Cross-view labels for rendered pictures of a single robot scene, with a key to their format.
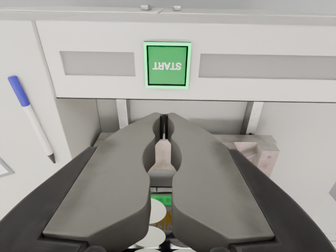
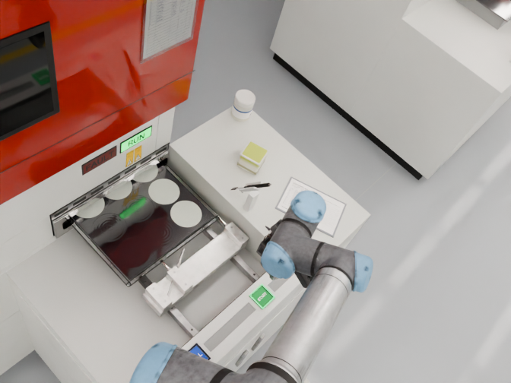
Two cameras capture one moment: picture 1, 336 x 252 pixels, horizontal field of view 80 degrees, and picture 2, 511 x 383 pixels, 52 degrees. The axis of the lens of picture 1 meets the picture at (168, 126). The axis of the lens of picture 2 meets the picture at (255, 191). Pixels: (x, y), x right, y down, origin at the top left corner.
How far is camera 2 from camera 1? 133 cm
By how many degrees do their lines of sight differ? 35
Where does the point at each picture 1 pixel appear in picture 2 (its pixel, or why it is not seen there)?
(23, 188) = (266, 200)
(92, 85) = not seen: hidden behind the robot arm
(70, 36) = (294, 281)
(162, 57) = (266, 298)
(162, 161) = (206, 254)
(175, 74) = (257, 296)
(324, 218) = not seen: outside the picture
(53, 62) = not seen: hidden behind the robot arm
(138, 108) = (236, 273)
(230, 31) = (254, 323)
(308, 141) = (120, 337)
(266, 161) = (163, 297)
